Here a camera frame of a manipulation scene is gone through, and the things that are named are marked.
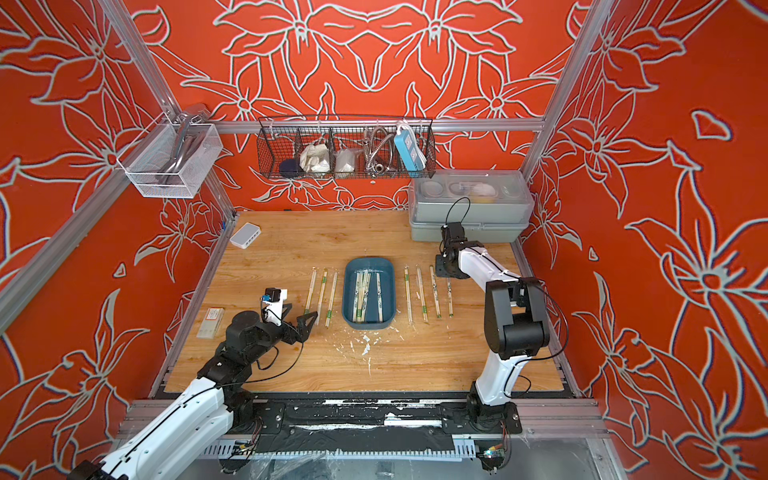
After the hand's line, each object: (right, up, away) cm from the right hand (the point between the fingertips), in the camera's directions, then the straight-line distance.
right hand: (442, 267), depth 96 cm
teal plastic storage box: (-18, -8, -1) cm, 19 cm away
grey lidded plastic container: (+19, +21, +5) cm, 28 cm away
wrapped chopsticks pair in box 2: (-25, -6, +2) cm, 26 cm away
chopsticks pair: (-11, -9, 0) cm, 14 cm away
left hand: (-42, -10, -14) cm, 45 cm away
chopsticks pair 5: (-36, -9, +1) cm, 37 cm away
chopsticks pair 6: (-40, -6, +3) cm, 40 cm away
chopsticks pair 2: (-7, -10, -1) cm, 12 cm away
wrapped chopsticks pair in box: (-27, -12, -3) cm, 30 cm away
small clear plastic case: (-73, -17, -6) cm, 75 cm away
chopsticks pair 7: (-44, -8, +2) cm, 44 cm away
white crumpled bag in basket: (-41, +35, -4) cm, 54 cm away
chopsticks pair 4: (+1, -10, -6) cm, 12 cm away
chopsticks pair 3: (-2, -10, -1) cm, 10 cm away
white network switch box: (-72, +11, +15) cm, 74 cm away
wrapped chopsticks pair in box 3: (-21, -9, -1) cm, 23 cm away
